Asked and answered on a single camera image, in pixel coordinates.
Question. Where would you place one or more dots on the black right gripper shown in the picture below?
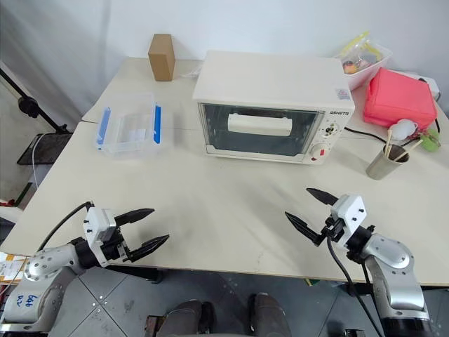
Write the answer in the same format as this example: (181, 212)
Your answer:
(335, 230)

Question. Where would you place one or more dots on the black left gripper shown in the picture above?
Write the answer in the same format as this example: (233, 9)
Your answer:
(115, 249)

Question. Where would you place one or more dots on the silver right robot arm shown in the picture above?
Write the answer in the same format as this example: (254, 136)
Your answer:
(393, 259)

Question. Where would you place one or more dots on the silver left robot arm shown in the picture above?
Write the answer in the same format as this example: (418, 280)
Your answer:
(45, 263)

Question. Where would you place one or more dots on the white oven timer knob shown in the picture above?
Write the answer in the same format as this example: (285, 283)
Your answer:
(321, 151)

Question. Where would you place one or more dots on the small oven temperature knob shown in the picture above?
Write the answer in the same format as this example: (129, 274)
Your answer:
(329, 130)

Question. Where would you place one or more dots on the white toaster oven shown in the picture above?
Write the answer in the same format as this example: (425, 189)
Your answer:
(266, 79)

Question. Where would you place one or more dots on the steel cup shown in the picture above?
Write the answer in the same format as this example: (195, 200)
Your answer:
(384, 166)

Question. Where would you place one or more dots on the dark rounded shape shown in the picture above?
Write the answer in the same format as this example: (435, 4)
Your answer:
(268, 316)
(189, 317)

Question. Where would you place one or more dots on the wooden chopstick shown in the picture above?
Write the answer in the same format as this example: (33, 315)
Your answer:
(408, 150)
(388, 142)

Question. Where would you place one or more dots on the clear container with blue clips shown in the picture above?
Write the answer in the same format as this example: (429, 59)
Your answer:
(128, 126)

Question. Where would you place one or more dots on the black side tray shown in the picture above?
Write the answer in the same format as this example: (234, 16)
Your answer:
(42, 149)

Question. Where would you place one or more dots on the cardboard with paper labels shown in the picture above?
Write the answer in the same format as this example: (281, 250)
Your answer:
(12, 268)

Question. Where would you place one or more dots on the green toy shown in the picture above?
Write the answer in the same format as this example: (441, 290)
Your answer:
(429, 140)

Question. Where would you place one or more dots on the pink square box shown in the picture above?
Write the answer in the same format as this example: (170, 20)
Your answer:
(398, 96)

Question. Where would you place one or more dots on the white plastic bin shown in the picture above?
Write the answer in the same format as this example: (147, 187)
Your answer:
(365, 75)

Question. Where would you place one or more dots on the black stand pole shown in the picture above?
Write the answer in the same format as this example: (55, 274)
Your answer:
(31, 107)

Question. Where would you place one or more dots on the white power strip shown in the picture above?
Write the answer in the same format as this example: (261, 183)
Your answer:
(429, 82)

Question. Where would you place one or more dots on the yellow plastic bag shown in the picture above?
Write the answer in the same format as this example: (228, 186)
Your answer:
(358, 44)

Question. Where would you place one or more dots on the brown cardboard box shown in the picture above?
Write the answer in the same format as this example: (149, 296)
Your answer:
(161, 58)

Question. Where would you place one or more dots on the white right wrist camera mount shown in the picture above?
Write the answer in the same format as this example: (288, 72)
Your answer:
(350, 214)

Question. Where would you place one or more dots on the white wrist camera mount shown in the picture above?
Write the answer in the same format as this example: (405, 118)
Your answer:
(96, 224)
(350, 214)

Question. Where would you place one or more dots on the black table bracket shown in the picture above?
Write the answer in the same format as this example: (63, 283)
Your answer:
(154, 275)

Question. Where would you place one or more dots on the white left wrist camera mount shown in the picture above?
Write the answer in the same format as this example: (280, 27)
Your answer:
(96, 224)

